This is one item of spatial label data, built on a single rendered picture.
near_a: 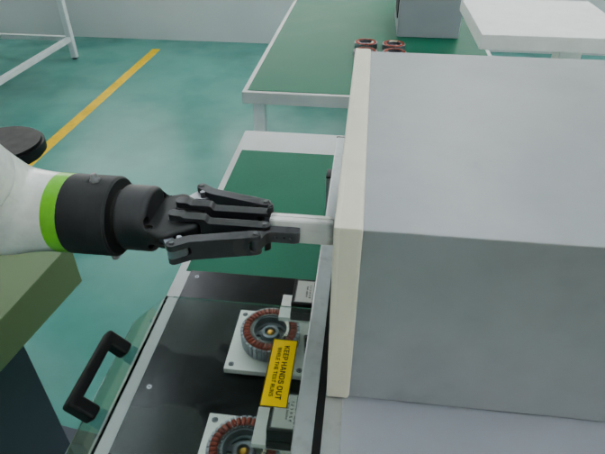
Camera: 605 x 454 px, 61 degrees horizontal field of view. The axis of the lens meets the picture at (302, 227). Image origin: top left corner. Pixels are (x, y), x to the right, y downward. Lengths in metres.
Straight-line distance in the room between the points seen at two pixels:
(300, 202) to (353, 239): 1.06
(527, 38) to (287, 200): 0.71
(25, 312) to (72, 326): 1.15
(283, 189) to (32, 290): 0.71
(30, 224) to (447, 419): 0.47
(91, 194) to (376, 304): 0.33
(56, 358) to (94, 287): 0.39
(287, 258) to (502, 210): 0.87
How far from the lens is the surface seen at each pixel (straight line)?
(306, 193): 1.49
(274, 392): 0.60
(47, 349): 2.26
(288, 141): 1.78
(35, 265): 1.21
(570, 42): 1.39
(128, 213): 0.58
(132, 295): 2.36
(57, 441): 1.61
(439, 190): 0.45
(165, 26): 5.69
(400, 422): 0.52
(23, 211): 0.63
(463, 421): 0.54
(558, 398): 0.55
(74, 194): 0.61
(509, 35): 1.35
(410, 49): 2.77
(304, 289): 0.92
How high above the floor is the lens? 1.55
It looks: 36 degrees down
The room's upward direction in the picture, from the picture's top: straight up
